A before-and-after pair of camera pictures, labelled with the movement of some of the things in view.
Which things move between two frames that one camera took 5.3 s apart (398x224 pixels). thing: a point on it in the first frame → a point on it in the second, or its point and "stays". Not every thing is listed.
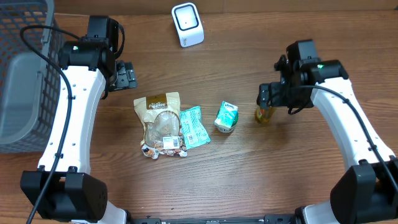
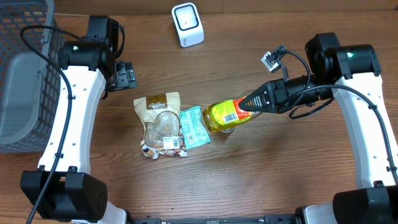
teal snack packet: [193, 131] stays
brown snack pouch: [162, 135] stays
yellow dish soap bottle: [263, 116] → [226, 114]
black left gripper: [127, 76] stays
